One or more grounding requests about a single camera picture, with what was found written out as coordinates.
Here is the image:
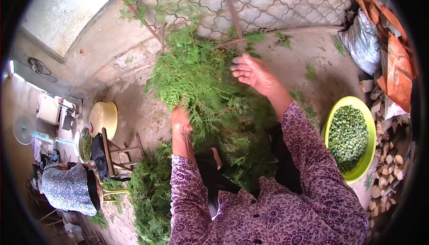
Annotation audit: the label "yellow stool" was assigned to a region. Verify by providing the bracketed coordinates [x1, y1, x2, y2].
[97, 177, 130, 204]

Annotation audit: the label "person's right fingers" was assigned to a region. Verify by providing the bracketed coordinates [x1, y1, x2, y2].
[231, 53, 257, 85]

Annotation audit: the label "patch of scattered green sprigs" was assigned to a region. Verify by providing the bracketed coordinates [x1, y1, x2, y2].
[290, 90, 320, 126]

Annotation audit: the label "heap of green seeds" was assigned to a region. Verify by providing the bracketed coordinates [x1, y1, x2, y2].
[328, 105, 369, 174]

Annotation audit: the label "person's legs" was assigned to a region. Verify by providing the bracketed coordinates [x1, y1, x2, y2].
[194, 119, 304, 219]

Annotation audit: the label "small green sprig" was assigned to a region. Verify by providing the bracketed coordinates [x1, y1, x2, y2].
[304, 63, 317, 81]
[332, 36, 346, 56]
[275, 30, 293, 49]

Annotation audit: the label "metal lattice gate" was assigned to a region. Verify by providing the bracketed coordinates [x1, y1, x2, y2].
[101, 0, 366, 52]

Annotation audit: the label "wooden stool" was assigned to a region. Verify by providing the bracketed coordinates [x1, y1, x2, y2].
[101, 127, 145, 178]

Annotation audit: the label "white woven sack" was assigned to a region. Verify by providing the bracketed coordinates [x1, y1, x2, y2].
[338, 8, 383, 76]

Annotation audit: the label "lime green plastic basin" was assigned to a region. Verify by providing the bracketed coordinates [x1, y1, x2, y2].
[321, 96, 377, 184]

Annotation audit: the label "person's left hand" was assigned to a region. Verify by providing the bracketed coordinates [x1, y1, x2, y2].
[171, 106, 194, 137]

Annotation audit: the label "bunch of green cypress branches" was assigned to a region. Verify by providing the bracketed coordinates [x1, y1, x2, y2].
[144, 24, 280, 192]

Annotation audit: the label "black bag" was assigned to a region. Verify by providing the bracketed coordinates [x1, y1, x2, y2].
[91, 133, 131, 182]

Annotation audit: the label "person's right hand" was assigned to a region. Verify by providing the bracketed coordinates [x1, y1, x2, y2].
[231, 53, 286, 98]

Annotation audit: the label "pile of chopped firewood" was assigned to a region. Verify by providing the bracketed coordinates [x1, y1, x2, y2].
[359, 79, 413, 243]

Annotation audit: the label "white appliance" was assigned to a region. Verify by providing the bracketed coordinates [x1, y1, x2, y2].
[36, 92, 63, 126]

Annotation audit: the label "pile of cut cypress sprigs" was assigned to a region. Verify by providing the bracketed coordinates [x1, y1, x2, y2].
[127, 141, 175, 245]

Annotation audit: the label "metal bowl of green seeds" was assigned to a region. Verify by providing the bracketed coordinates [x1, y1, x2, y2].
[78, 127, 93, 164]

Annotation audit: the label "orange plastic sheet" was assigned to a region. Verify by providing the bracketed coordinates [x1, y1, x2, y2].
[352, 0, 417, 113]

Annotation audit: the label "person's body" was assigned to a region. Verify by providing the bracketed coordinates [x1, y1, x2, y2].
[168, 175, 369, 245]

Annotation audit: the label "yellow round basin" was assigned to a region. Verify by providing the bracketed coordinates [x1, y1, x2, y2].
[88, 102, 119, 142]

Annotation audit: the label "white standing fan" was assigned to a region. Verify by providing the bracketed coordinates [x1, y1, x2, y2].
[13, 114, 78, 147]

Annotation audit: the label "black cable coil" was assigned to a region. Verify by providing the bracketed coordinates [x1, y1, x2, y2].
[26, 57, 59, 83]

